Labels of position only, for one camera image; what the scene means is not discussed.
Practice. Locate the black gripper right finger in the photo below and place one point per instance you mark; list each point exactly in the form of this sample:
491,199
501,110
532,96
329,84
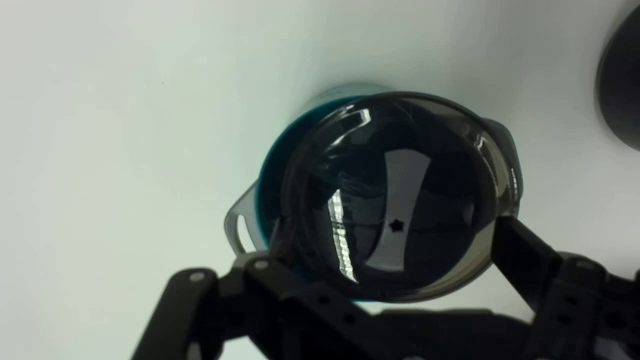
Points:
580,310

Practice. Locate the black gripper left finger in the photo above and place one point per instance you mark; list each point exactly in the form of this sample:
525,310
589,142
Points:
261,298

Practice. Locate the glass lid with grey handle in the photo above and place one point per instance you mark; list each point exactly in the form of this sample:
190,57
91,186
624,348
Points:
418,279

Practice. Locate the blue pot with grey handle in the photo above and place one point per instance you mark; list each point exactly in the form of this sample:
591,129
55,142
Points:
281,181

